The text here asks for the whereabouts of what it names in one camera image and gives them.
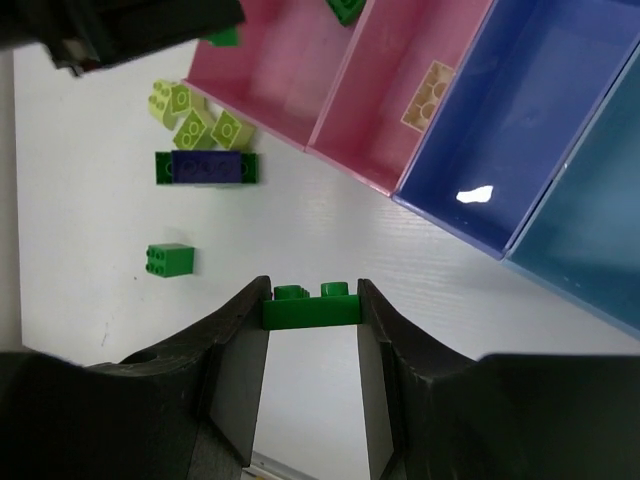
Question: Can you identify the purple blue container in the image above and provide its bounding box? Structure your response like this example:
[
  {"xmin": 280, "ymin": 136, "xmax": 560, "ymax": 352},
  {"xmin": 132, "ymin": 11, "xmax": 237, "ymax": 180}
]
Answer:
[{"xmin": 393, "ymin": 1, "xmax": 639, "ymax": 259}]

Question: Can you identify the green stepped lego assembly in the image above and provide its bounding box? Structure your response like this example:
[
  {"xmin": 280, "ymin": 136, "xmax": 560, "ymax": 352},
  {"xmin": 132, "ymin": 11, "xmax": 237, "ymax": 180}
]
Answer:
[{"xmin": 262, "ymin": 282, "xmax": 362, "ymax": 331}]

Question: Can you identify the large pink container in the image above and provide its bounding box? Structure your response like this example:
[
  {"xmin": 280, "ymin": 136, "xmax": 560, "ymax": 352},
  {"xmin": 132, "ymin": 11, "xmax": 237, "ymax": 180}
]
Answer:
[{"xmin": 184, "ymin": 0, "xmax": 369, "ymax": 150}]

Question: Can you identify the light blue container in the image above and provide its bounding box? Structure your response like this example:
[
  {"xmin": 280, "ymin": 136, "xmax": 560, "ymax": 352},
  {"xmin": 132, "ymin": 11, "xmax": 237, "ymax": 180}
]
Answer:
[{"xmin": 507, "ymin": 53, "xmax": 639, "ymax": 337}]

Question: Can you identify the green lego under blue brick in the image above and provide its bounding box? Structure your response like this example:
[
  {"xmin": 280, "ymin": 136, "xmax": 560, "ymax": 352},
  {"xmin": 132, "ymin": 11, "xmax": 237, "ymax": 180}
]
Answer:
[{"xmin": 155, "ymin": 150, "xmax": 260, "ymax": 186}]

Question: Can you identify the small pink container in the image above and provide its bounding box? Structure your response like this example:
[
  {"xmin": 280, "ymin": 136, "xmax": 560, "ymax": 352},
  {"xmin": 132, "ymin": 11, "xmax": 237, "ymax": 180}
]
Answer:
[{"xmin": 307, "ymin": 1, "xmax": 492, "ymax": 196}]

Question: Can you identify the aluminium front rail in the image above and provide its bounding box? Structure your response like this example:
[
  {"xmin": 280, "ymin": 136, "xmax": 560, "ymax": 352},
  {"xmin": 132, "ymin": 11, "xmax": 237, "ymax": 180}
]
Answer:
[{"xmin": 240, "ymin": 451, "xmax": 316, "ymax": 480}]

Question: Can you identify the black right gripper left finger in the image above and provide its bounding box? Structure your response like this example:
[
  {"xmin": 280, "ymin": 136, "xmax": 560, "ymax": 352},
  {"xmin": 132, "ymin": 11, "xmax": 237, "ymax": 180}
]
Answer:
[{"xmin": 119, "ymin": 276, "xmax": 271, "ymax": 470}]

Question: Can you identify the green sloped lego piece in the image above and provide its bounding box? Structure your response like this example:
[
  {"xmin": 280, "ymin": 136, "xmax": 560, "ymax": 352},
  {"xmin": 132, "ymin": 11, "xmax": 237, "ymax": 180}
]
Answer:
[{"xmin": 200, "ymin": 26, "xmax": 240, "ymax": 47}]

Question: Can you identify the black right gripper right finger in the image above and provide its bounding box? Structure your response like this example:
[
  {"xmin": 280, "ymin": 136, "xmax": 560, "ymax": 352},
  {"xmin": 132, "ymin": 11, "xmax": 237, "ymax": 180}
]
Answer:
[{"xmin": 357, "ymin": 279, "xmax": 473, "ymax": 478}]

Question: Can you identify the dark blue lego brick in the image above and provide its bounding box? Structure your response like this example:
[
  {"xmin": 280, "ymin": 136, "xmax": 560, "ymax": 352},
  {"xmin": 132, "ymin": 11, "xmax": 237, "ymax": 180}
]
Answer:
[{"xmin": 171, "ymin": 150, "xmax": 242, "ymax": 185}]

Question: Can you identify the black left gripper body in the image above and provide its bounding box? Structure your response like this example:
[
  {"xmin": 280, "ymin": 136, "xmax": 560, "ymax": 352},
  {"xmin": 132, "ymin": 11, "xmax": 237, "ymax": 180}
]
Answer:
[{"xmin": 1, "ymin": 1, "xmax": 130, "ymax": 77}]

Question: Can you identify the green 2x2 lego cube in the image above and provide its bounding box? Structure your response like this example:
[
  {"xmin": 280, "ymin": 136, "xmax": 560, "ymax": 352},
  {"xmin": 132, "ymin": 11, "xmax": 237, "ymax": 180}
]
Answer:
[{"xmin": 145, "ymin": 243, "xmax": 195, "ymax": 278}]

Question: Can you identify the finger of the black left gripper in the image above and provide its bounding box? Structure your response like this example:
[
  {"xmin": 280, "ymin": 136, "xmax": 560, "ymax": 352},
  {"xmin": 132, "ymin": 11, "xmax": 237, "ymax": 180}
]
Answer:
[{"xmin": 94, "ymin": 0, "xmax": 245, "ymax": 63}]

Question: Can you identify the green 2x4 lego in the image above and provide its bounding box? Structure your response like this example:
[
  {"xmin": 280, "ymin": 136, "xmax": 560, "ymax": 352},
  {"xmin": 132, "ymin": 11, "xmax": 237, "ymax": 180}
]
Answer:
[{"xmin": 326, "ymin": 0, "xmax": 366, "ymax": 26}]

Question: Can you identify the beige lego brick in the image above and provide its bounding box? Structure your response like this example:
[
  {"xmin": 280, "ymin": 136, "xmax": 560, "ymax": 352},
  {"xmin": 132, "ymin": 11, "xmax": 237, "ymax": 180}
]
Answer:
[{"xmin": 401, "ymin": 60, "xmax": 455, "ymax": 132}]

